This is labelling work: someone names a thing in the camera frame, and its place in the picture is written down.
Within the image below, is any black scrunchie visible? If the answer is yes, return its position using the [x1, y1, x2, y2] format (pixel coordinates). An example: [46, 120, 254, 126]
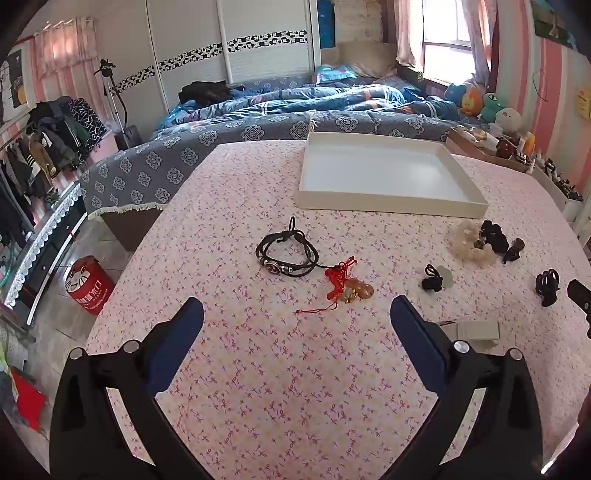
[480, 220, 509, 254]

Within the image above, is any blue floral quilt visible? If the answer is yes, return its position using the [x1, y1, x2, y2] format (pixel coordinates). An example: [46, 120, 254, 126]
[152, 65, 462, 139]

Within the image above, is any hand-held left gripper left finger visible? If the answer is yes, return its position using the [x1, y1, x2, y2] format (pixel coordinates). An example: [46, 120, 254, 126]
[49, 296, 205, 480]

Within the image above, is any black clothing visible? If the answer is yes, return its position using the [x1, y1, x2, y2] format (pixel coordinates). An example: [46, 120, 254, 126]
[178, 80, 245, 104]

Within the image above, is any white shallow tray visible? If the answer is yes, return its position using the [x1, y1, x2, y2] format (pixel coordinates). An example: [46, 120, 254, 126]
[295, 132, 489, 220]

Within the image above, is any white storage shelf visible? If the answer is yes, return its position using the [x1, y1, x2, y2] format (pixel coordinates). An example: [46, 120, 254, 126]
[531, 157, 587, 222]

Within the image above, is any white plush toy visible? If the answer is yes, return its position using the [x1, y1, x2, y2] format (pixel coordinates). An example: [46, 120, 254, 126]
[495, 107, 522, 134]

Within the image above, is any black hair tie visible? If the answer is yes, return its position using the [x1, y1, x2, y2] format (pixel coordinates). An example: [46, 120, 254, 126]
[536, 269, 561, 308]

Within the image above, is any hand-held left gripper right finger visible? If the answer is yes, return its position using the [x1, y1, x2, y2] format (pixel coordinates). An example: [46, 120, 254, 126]
[390, 295, 546, 480]

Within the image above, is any black garment steamer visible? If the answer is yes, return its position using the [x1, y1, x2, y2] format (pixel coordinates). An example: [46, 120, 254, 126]
[93, 58, 141, 151]

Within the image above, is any green plush toy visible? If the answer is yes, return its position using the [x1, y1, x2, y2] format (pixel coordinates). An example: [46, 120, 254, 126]
[480, 92, 512, 123]

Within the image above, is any pink striped curtain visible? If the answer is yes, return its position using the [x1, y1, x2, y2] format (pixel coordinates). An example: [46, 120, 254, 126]
[34, 18, 100, 121]

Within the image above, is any pink floral tablecloth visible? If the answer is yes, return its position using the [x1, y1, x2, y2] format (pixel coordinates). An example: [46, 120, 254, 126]
[85, 138, 591, 480]

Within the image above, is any red knot amber pendant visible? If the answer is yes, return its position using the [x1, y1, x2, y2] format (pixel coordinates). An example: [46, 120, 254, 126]
[295, 256, 375, 315]

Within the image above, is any cream fluffy scrunchie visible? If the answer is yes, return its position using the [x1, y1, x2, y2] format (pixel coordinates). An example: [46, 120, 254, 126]
[450, 220, 497, 266]

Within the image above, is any wall poster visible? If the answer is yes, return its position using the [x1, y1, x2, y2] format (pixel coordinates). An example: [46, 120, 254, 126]
[531, 0, 578, 47]

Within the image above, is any orange plush toy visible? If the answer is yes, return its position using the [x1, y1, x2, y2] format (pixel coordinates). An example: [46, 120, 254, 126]
[461, 88, 485, 117]

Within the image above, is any rack of hanging clothes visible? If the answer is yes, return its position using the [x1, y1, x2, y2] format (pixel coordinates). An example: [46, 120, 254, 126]
[0, 97, 109, 250]

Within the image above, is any brown bead pendant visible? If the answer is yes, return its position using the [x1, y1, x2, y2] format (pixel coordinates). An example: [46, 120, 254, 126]
[502, 237, 526, 265]

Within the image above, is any cabinet with lace trim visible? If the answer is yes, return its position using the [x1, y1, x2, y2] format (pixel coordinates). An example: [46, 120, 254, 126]
[0, 182, 88, 324]

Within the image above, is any jade pendant with black cord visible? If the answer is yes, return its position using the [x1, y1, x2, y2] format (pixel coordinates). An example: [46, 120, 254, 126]
[421, 264, 454, 292]

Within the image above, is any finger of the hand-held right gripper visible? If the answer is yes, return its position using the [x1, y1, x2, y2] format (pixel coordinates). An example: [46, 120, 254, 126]
[567, 279, 591, 340]

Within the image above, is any wooden tray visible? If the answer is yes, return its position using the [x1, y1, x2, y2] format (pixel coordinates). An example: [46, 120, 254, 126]
[445, 127, 536, 174]

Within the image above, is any grey patterned bedspread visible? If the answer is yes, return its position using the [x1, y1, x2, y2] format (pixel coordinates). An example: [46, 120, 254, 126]
[81, 108, 467, 217]

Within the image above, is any black leather cord bracelet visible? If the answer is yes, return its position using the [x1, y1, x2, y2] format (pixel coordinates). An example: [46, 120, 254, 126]
[255, 216, 329, 278]

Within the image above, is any red cloth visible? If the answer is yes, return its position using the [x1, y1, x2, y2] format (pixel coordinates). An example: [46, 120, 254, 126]
[9, 367, 49, 432]

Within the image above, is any white wardrobe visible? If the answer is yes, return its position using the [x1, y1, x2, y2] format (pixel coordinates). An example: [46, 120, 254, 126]
[99, 0, 321, 134]

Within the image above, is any window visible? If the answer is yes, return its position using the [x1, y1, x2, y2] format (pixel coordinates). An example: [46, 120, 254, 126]
[422, 0, 476, 81]

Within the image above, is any beige pillow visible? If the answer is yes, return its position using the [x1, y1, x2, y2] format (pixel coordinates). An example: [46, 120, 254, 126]
[337, 41, 398, 78]

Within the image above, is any red round bin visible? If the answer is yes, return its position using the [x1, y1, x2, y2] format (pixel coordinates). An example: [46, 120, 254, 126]
[63, 255, 115, 316]

